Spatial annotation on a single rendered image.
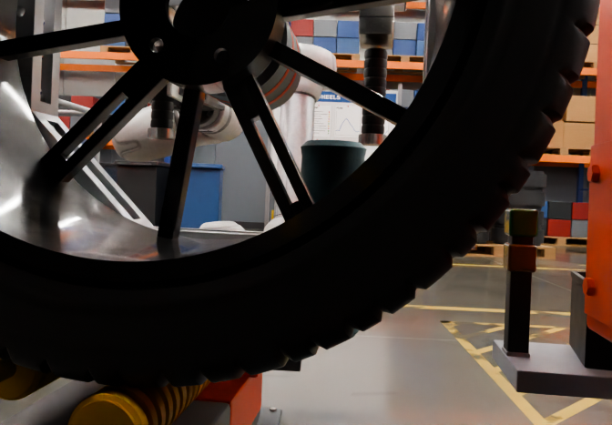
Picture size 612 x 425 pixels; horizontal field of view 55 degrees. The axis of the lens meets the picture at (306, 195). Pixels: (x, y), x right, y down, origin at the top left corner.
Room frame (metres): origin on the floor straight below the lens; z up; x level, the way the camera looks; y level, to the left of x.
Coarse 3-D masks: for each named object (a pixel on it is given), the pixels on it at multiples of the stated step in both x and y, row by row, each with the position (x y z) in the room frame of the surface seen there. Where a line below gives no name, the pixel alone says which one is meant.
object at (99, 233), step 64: (0, 0) 0.65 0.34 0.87; (128, 0) 0.59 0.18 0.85; (320, 0) 0.59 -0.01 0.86; (384, 0) 0.59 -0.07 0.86; (448, 0) 0.49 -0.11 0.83; (0, 64) 0.64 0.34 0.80; (192, 64) 0.58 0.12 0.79; (256, 64) 0.59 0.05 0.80; (320, 64) 0.60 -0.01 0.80; (448, 64) 0.39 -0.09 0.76; (0, 128) 0.60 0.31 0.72; (192, 128) 0.61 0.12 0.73; (256, 128) 0.61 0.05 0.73; (0, 192) 0.51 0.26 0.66; (64, 192) 0.61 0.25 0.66; (64, 256) 0.43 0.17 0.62; (128, 256) 0.46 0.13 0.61; (192, 256) 0.42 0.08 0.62; (256, 256) 0.41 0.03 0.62
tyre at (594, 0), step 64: (512, 0) 0.39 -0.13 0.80; (576, 0) 0.38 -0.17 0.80; (512, 64) 0.39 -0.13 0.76; (576, 64) 0.39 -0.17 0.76; (448, 128) 0.39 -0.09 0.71; (512, 128) 0.39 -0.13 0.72; (384, 192) 0.40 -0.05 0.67; (448, 192) 0.39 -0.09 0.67; (512, 192) 0.40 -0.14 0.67; (0, 256) 0.44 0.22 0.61; (320, 256) 0.40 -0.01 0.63; (384, 256) 0.39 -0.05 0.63; (448, 256) 0.40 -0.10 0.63; (0, 320) 0.43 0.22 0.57; (64, 320) 0.42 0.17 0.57; (128, 320) 0.42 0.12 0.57; (192, 320) 0.41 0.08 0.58; (256, 320) 0.41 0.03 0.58; (320, 320) 0.40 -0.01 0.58; (128, 384) 0.42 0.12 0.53; (192, 384) 0.42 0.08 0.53
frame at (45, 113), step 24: (24, 0) 0.70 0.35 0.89; (48, 0) 0.75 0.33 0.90; (432, 0) 0.64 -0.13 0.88; (24, 24) 0.70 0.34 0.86; (48, 24) 0.75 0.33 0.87; (432, 24) 0.64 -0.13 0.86; (432, 48) 0.64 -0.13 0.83; (24, 72) 0.70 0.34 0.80; (48, 72) 0.75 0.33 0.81; (48, 96) 0.75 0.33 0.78; (48, 120) 0.72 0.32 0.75; (48, 144) 0.70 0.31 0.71; (96, 168) 0.74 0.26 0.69; (96, 192) 0.69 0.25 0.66; (120, 192) 0.74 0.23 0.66; (144, 216) 0.74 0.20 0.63
